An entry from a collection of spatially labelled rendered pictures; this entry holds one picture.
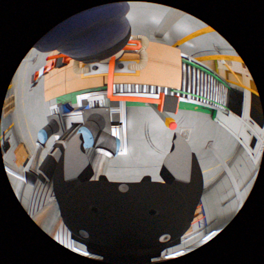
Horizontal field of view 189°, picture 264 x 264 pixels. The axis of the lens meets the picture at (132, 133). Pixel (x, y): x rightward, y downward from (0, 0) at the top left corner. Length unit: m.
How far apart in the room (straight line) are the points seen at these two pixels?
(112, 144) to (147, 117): 1.35
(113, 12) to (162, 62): 0.64
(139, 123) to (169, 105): 1.43
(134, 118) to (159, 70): 1.23
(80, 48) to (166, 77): 0.64
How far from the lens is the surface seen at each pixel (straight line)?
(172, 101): 0.41
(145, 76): 0.70
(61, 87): 1.50
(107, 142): 0.49
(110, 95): 0.39
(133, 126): 1.81
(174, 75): 0.77
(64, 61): 0.52
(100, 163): 0.46
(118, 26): 0.23
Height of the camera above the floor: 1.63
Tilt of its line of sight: 60 degrees down
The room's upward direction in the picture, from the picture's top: 178 degrees clockwise
